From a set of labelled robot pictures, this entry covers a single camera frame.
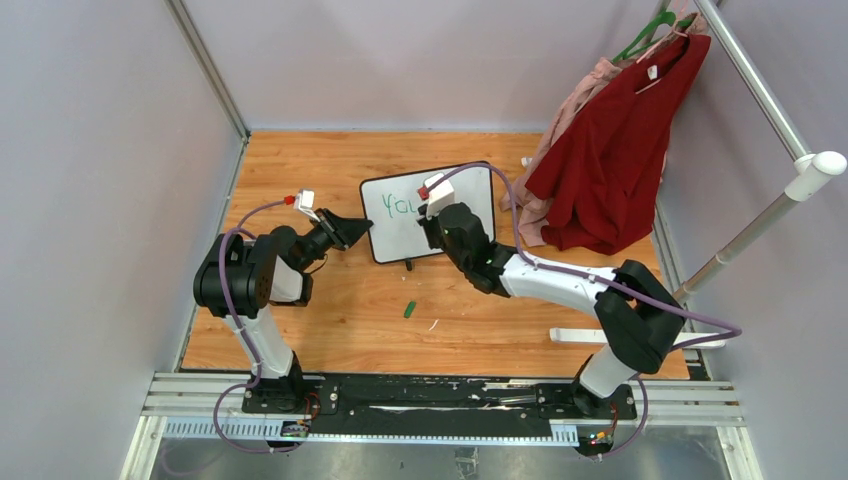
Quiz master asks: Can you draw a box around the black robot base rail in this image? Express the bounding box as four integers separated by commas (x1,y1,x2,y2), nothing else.
142,370,747,458

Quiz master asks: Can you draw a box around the green clothes hanger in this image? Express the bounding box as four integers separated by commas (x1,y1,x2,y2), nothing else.
611,10,696,63

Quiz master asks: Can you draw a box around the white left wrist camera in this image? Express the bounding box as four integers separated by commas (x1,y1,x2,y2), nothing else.
293,189,320,223

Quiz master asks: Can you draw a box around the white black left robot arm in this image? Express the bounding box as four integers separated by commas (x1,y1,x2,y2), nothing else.
193,208,374,413

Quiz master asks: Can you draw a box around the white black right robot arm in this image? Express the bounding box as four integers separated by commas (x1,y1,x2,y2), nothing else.
417,203,685,418

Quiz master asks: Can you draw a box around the pink garment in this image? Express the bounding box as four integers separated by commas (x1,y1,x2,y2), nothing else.
500,13,710,248

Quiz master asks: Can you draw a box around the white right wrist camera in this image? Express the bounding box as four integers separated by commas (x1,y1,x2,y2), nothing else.
419,173,456,216

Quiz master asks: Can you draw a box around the red shirt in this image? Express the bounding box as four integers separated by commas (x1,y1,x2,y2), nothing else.
525,31,712,257

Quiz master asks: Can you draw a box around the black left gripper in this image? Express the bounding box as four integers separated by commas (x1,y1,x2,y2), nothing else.
297,210,373,272

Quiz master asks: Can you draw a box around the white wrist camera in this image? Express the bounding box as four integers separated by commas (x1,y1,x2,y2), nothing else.
419,173,456,216
293,189,320,223

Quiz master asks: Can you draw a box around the metal clothes rack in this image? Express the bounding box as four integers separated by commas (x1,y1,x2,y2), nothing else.
549,0,848,351

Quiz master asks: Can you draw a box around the white whiteboard black frame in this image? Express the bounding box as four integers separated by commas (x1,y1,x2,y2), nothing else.
359,165,496,264

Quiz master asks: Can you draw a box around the green marker cap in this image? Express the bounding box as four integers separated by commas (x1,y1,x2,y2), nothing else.
404,301,417,319

